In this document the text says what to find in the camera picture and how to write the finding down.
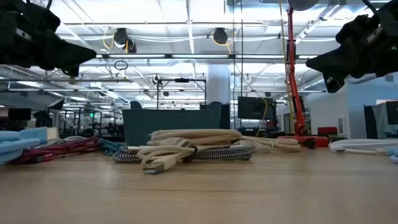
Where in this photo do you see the black ceiling cable reel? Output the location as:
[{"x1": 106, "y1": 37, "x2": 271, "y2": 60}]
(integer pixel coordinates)
[
  {"x1": 212, "y1": 27, "x2": 229, "y2": 45},
  {"x1": 112, "y1": 27, "x2": 137, "y2": 54}
]

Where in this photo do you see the small black background monitor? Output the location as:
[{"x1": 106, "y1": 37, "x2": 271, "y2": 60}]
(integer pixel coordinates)
[{"x1": 7, "y1": 108, "x2": 32, "y2": 121}]

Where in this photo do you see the red box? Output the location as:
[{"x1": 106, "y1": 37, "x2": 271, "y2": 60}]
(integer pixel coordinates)
[{"x1": 317, "y1": 126, "x2": 338, "y2": 136}]

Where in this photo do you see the black background screen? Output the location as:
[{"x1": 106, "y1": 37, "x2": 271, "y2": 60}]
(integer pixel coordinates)
[{"x1": 237, "y1": 96, "x2": 277, "y2": 121}]

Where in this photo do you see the black gantry frame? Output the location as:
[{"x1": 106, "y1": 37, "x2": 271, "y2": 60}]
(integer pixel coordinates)
[{"x1": 156, "y1": 77, "x2": 207, "y2": 110}]

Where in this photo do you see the red braided cable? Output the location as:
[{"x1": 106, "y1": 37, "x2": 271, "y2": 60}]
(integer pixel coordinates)
[{"x1": 9, "y1": 136, "x2": 102, "y2": 165}]

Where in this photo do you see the small teal plastic bin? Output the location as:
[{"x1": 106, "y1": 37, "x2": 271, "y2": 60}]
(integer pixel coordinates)
[{"x1": 122, "y1": 108, "x2": 218, "y2": 147}]

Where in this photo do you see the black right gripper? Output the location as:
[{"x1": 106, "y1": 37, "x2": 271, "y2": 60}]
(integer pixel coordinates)
[{"x1": 306, "y1": 15, "x2": 379, "y2": 93}]

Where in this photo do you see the red desk lamp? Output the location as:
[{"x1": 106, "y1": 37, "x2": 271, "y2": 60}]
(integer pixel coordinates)
[{"x1": 277, "y1": 0, "x2": 330, "y2": 149}]

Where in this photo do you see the beige USB cable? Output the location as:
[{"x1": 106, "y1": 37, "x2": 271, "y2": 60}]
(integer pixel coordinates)
[
  {"x1": 239, "y1": 135, "x2": 302, "y2": 153},
  {"x1": 148, "y1": 129, "x2": 243, "y2": 147}
]

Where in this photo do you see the cream cable black tie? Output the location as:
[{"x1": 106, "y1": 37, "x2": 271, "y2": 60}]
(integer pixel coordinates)
[{"x1": 136, "y1": 143, "x2": 240, "y2": 174}]

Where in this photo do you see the black white braided cable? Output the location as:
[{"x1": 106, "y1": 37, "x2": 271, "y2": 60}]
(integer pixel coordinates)
[{"x1": 111, "y1": 144, "x2": 256, "y2": 163}]

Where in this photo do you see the black computer monitor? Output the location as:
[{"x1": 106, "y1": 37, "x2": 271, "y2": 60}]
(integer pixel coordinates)
[{"x1": 385, "y1": 100, "x2": 398, "y2": 126}]

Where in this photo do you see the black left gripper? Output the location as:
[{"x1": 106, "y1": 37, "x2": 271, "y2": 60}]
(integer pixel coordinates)
[{"x1": 17, "y1": 0, "x2": 97, "y2": 78}]

